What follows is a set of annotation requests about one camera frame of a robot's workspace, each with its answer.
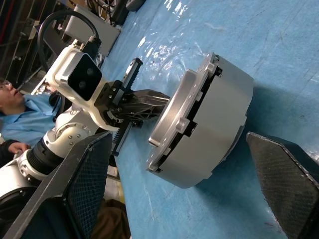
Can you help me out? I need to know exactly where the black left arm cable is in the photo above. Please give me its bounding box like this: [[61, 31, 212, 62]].
[[37, 9, 103, 73]]

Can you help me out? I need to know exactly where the silver motor lid plate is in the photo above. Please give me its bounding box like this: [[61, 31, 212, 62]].
[[146, 51, 222, 174]]

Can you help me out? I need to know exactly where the bystander's bare hand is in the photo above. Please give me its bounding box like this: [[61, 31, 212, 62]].
[[7, 141, 31, 155]]

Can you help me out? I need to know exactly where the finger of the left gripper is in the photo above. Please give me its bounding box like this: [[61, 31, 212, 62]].
[[119, 99, 167, 123], [134, 88, 172, 105]]

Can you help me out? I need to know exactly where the dark metal shelving frame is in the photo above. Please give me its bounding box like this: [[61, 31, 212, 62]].
[[0, 0, 63, 88]]

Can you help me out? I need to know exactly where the grey metal case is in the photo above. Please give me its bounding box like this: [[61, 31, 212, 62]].
[[61, 3, 122, 58]]

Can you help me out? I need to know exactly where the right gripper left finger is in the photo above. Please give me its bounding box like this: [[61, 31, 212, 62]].
[[2, 131, 113, 239]]

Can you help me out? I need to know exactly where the silver motor housing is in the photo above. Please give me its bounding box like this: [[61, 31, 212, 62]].
[[147, 53, 255, 190]]

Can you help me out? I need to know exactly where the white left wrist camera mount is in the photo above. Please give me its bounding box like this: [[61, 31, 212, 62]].
[[46, 46, 118, 130]]

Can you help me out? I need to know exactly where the bystander in blue shirt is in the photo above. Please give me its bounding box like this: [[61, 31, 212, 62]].
[[0, 77, 63, 147]]

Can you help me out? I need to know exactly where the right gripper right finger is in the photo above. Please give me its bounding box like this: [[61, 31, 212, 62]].
[[245, 131, 319, 239]]

